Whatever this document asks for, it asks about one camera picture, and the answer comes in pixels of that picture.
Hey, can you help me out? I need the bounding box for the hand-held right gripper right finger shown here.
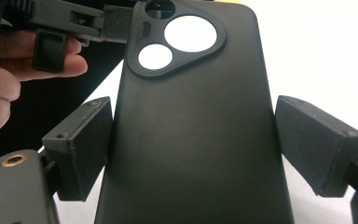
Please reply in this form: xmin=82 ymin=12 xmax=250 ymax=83
xmin=274 ymin=94 xmax=358 ymax=198

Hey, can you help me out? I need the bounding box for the white table board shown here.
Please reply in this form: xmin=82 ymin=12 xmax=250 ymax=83
xmin=36 ymin=0 xmax=358 ymax=224

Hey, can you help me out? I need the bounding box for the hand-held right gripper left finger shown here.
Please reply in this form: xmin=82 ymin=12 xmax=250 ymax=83
xmin=41 ymin=95 xmax=115 ymax=203

